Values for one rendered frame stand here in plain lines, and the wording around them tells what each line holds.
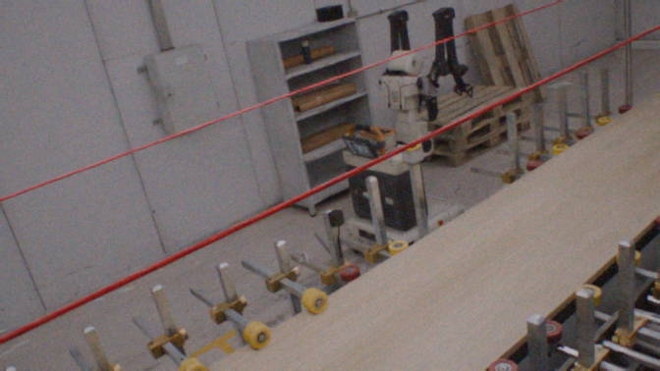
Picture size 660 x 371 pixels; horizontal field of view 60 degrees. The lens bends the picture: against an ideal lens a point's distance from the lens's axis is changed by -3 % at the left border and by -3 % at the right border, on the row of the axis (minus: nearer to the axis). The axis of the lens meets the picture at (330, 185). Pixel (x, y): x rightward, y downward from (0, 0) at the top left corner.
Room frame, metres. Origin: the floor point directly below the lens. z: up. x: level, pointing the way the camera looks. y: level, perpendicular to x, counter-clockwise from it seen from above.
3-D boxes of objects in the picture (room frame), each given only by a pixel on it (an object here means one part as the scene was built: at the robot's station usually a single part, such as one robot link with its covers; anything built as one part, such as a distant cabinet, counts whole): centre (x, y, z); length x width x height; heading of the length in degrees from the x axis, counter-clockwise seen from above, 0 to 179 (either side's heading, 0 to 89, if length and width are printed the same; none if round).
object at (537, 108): (3.05, -1.20, 0.88); 0.04 x 0.04 x 0.48; 35
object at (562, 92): (3.19, -1.41, 0.92); 0.04 x 0.04 x 0.48; 35
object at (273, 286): (2.04, 0.25, 0.95); 0.14 x 0.06 x 0.05; 125
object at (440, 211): (3.87, -0.48, 0.16); 0.67 x 0.64 x 0.25; 124
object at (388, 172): (3.82, -0.40, 0.59); 0.55 x 0.34 x 0.83; 34
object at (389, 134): (3.81, -0.39, 0.87); 0.23 x 0.15 x 0.11; 34
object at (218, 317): (1.89, 0.46, 0.95); 0.14 x 0.06 x 0.05; 125
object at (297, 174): (5.17, -0.04, 0.78); 0.90 x 0.45 x 1.55; 125
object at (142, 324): (1.75, 0.69, 0.95); 0.50 x 0.04 x 0.04; 35
